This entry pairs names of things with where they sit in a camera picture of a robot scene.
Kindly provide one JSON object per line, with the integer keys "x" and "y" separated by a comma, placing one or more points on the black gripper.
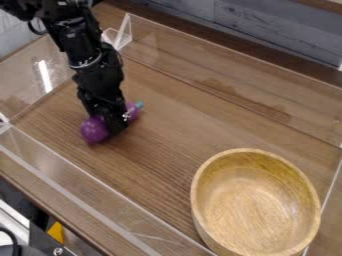
{"x": 98, "y": 77}

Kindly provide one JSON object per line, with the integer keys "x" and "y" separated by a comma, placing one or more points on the yellow black equipment base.
{"x": 27, "y": 224}

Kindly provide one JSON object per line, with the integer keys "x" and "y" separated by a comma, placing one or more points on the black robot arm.
{"x": 68, "y": 21}

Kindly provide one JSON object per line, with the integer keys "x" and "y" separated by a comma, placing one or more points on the brown wooden bowl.
{"x": 254, "y": 204}

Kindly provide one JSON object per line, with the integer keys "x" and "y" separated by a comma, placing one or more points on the purple toy eggplant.
{"x": 94, "y": 129}

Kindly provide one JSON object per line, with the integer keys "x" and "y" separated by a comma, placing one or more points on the clear acrylic corner bracket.
{"x": 119, "y": 37}

